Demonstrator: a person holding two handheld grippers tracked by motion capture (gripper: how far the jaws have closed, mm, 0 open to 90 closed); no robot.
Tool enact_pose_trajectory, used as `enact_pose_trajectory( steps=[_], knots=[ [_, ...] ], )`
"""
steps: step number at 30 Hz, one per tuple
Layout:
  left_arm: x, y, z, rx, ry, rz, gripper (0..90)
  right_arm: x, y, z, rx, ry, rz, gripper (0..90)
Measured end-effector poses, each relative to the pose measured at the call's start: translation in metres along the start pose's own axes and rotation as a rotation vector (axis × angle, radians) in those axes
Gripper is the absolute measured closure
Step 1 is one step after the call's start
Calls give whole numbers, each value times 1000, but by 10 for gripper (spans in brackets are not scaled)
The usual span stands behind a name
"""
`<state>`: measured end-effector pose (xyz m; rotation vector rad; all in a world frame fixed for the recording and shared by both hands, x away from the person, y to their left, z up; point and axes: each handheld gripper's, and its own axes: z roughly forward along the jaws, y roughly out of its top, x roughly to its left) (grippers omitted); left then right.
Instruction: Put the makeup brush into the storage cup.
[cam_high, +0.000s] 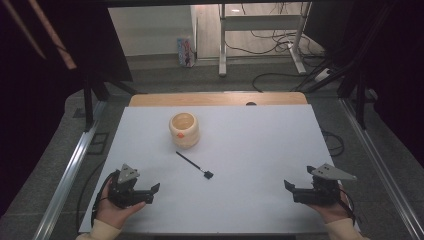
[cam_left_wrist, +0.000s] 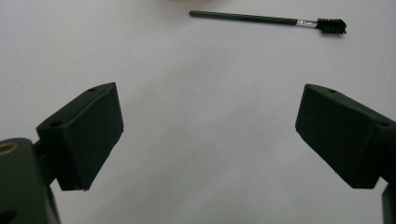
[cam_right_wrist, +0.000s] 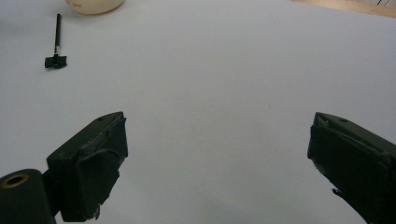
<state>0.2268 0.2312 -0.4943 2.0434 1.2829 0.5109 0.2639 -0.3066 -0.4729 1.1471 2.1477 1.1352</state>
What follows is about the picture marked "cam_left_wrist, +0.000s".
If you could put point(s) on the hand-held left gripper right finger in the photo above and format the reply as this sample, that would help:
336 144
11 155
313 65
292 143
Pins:
339 137

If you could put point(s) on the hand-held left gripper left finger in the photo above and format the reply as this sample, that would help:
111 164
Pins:
90 137

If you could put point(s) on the black thin brush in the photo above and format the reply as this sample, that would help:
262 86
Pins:
249 17

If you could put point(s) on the white table mat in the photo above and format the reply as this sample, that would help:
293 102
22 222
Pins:
205 93

